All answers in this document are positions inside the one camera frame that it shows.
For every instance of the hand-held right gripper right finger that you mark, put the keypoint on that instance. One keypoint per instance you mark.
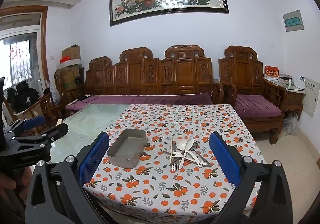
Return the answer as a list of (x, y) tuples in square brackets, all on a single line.
[(225, 156)]

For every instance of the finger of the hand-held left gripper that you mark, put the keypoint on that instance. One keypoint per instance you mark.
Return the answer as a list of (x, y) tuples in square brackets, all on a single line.
[(32, 122), (56, 131)]

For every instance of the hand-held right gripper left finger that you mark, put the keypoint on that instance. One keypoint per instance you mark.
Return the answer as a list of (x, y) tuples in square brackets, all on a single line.
[(93, 154)]

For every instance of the rectangular metal tray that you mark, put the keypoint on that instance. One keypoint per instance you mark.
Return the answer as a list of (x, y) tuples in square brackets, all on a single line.
[(118, 159)]

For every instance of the dark wooden chopstick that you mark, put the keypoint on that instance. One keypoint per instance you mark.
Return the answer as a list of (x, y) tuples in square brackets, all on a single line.
[(197, 157)]

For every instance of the white plastic spoon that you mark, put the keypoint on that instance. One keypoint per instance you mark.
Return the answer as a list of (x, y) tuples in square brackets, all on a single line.
[(189, 143), (180, 144)]

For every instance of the metal fork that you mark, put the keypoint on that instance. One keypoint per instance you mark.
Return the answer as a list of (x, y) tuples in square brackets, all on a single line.
[(175, 166)]

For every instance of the light wooden chopstick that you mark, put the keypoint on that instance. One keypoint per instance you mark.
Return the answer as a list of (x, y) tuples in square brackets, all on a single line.
[(171, 150)]

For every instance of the person's left hand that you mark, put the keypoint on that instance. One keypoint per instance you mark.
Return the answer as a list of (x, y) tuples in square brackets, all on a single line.
[(13, 186)]

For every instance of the low wooden chair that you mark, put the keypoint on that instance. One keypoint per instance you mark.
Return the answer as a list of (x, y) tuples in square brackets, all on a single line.
[(46, 109)]

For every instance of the pile of black clothes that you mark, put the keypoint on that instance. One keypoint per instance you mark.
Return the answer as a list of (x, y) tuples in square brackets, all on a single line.
[(21, 96)]

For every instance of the grey plastic bag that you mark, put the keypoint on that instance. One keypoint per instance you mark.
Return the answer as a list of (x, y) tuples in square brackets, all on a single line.
[(53, 94)]

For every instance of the large brown cardboard box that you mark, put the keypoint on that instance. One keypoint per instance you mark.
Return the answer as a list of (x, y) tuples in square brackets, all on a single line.
[(68, 78)]

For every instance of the orange print tablecloth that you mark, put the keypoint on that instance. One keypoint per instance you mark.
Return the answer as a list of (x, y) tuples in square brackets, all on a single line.
[(175, 189)]

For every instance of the square purple seat cushion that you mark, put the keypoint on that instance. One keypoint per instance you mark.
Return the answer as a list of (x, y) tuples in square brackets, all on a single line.
[(257, 105)]

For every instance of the barred window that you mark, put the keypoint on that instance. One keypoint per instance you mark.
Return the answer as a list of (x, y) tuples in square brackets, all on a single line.
[(17, 59)]

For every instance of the white flat box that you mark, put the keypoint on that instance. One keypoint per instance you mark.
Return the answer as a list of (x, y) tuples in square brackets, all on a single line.
[(68, 64)]

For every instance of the red decoration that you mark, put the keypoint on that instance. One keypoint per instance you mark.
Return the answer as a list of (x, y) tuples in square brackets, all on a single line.
[(65, 59)]

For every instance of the long purple sofa cushion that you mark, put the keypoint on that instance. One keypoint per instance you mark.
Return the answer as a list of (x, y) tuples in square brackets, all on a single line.
[(140, 100)]

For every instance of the clear plastic bag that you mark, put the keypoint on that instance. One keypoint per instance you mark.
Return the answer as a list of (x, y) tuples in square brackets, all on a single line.
[(291, 124)]

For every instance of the small brown cardboard box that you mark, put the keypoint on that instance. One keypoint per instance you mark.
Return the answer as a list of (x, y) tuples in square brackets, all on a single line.
[(71, 52)]

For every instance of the carved wooden armchair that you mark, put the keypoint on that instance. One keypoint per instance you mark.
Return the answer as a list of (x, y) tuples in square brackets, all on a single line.
[(241, 74)]

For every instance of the wooden side table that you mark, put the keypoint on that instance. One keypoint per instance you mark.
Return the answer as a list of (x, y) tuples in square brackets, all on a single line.
[(292, 96)]

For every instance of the grey flat box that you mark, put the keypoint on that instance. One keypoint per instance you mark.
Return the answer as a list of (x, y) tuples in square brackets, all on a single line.
[(285, 78)]

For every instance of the carved wooden sofa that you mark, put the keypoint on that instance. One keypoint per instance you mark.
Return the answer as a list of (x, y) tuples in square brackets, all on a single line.
[(155, 74)]

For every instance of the white box device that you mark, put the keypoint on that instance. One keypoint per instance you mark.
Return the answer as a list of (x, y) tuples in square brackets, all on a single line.
[(300, 83)]

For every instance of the white wall cabinet door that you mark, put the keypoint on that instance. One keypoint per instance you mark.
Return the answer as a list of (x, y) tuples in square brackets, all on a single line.
[(311, 99)]

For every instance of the grey wall electrical panel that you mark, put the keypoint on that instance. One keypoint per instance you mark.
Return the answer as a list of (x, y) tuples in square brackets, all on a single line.
[(293, 20)]

